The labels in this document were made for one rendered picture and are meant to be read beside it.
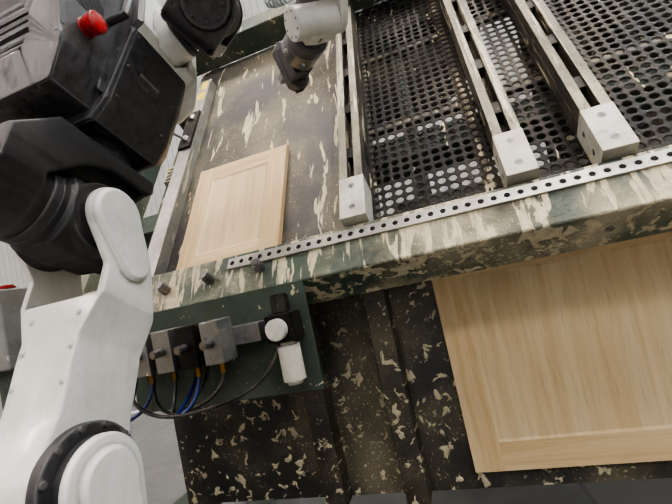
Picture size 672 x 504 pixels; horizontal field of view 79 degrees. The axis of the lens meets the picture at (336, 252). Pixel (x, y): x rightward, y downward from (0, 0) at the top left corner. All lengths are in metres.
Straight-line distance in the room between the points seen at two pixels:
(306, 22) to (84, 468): 0.80
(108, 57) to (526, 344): 1.03
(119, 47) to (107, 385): 0.51
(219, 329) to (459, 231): 0.53
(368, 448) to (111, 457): 0.79
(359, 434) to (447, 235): 0.64
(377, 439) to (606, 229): 0.76
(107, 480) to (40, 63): 0.54
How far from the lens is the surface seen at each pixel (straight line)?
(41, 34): 0.76
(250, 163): 1.32
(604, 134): 0.97
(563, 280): 1.11
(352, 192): 0.97
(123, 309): 0.66
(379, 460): 1.26
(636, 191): 0.91
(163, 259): 1.26
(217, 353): 0.90
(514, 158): 0.93
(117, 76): 0.76
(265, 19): 1.90
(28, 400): 0.67
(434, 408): 1.18
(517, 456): 1.19
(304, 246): 0.94
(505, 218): 0.86
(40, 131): 0.67
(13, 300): 1.18
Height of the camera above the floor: 0.79
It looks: 4 degrees up
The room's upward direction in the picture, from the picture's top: 12 degrees counter-clockwise
